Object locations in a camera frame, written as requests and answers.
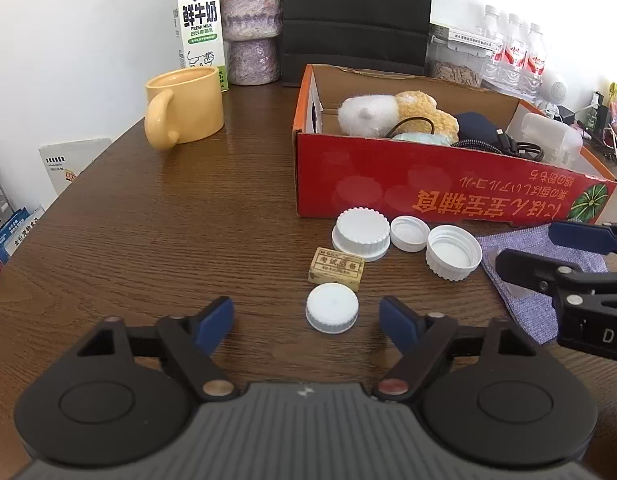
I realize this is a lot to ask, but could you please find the purple textured vase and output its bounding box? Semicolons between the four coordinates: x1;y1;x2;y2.
220;0;284;86

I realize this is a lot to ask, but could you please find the black usb cable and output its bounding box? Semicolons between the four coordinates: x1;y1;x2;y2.
387;116;546;162

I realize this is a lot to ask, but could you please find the yellow ceramic mug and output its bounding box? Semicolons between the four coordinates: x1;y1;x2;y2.
144;66;225;151

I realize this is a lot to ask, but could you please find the green white mesh bundle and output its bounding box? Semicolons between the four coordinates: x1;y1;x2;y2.
393;132;451;146

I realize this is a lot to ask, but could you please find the water bottle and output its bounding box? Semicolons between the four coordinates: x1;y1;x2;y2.
517;23;547;102
479;4;503;82
497;13;527;89

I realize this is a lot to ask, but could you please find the small yellow printed box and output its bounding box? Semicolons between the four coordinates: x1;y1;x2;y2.
308;247;365;292

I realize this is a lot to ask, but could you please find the white robot speaker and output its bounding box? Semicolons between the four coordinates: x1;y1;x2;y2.
535;80;567;118

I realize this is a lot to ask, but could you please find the white box on container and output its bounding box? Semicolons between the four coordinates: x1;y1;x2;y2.
431;24;499;51

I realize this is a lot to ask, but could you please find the purple fabric drawstring pouch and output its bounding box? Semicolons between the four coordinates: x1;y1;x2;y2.
477;224;608;344

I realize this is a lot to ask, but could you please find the water bottle left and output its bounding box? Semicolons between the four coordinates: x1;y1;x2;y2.
479;4;503;82

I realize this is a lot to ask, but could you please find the black paper shopping bag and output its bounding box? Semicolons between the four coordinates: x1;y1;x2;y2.
280;0;432;87

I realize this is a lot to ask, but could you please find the water bottle right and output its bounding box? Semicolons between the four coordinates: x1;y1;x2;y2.
517;23;547;102

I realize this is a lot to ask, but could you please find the large ridged white cap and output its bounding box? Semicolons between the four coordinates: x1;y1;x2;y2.
331;207;391;262

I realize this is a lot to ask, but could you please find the yellow white plush toy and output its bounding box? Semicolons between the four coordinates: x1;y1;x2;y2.
337;90;460;145

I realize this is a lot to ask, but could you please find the navy blue zip pouch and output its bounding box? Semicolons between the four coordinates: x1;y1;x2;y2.
456;112;511;148

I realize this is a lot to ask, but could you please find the small white bottle cap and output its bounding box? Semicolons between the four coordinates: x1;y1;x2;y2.
305;283;359;335

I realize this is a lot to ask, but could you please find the water bottle middle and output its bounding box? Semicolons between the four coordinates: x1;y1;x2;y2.
497;13;527;89

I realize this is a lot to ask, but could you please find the cotton swab plastic box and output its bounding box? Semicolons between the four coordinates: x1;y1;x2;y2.
506;113;583;169

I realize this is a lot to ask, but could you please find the small flat white cap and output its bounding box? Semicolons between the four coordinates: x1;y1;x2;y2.
389;216;430;252

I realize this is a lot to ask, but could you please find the white green milk carton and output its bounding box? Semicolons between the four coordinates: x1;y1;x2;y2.
174;0;229;92

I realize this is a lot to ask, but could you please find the braided black cable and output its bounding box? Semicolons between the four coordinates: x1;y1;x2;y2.
450;138;505;154

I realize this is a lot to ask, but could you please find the clear snack storage container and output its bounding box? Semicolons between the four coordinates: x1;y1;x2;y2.
425;36;491;88

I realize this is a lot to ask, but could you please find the open white jar lid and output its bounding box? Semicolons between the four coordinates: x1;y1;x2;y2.
425;224;483;282

